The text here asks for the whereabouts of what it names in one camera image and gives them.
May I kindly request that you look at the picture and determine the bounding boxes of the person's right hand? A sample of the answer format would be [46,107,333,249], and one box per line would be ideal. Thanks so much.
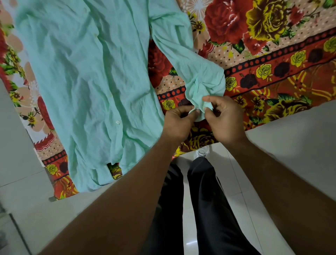
[202,95,248,147]

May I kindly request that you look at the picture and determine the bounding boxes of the person's left hand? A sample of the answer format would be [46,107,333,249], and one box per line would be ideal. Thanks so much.
[161,105,202,144]

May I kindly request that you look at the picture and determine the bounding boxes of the mint green shirt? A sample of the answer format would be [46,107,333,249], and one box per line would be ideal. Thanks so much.
[14,0,226,193]

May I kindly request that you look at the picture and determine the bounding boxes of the person's left forearm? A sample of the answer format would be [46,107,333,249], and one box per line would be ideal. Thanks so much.
[39,135,182,255]

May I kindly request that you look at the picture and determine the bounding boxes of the person's right forearm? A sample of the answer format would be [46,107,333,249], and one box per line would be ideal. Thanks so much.
[225,137,336,255]

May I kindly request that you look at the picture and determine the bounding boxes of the white shoe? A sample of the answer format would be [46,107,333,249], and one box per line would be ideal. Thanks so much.
[194,145,211,160]

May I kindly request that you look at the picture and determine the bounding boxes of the red floral bedsheet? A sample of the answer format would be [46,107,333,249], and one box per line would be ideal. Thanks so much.
[0,0,336,201]

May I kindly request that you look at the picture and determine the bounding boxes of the black trousers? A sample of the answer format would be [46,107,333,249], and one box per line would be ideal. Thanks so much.
[142,157,262,255]

